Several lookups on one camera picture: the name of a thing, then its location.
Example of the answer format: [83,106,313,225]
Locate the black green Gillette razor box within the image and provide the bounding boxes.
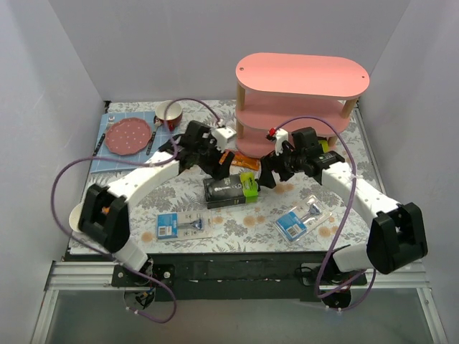
[203,172,259,209]

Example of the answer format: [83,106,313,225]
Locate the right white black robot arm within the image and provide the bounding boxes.
[259,127,428,285]

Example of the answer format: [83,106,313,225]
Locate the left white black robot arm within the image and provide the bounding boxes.
[69,120,236,287]

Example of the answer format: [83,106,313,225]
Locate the pink three-tier shelf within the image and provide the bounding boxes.
[235,52,370,158]

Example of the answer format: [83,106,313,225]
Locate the orange long snack packet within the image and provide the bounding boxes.
[219,150,260,171]

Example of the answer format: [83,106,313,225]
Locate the floral tablecloth mat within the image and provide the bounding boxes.
[108,102,384,253]

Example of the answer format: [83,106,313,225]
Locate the blue checkered placemat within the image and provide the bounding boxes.
[90,111,169,173]

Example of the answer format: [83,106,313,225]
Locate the red cup white inside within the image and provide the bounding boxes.
[155,100,183,131]

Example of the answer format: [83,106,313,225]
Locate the right blue razor blister pack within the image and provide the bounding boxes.
[274,195,332,242]

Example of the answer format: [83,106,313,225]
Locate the blue razor blister pack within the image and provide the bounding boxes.
[156,210,213,241]
[274,195,332,242]

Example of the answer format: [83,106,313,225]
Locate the left blue razor blister pack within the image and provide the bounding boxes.
[156,210,213,241]

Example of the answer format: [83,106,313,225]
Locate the pink dotted plate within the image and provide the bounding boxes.
[105,118,151,156]

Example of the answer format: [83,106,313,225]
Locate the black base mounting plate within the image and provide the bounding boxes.
[110,252,369,302]

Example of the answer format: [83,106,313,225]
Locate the white ceramic bowl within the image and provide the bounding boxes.
[69,202,83,233]

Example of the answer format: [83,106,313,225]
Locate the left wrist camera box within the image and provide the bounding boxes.
[212,126,237,152]

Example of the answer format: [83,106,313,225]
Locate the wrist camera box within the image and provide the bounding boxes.
[266,128,289,156]
[212,126,237,152]

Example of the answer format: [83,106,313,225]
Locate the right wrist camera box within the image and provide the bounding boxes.
[266,128,289,156]

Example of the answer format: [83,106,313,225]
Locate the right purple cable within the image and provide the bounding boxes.
[275,116,378,312]

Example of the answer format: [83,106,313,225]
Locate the black handled spoon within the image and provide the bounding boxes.
[146,117,162,156]

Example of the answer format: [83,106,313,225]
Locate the black handled fork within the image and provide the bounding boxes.
[93,115,115,156]

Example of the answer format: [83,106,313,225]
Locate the aluminium frame rail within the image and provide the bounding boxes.
[32,253,448,343]

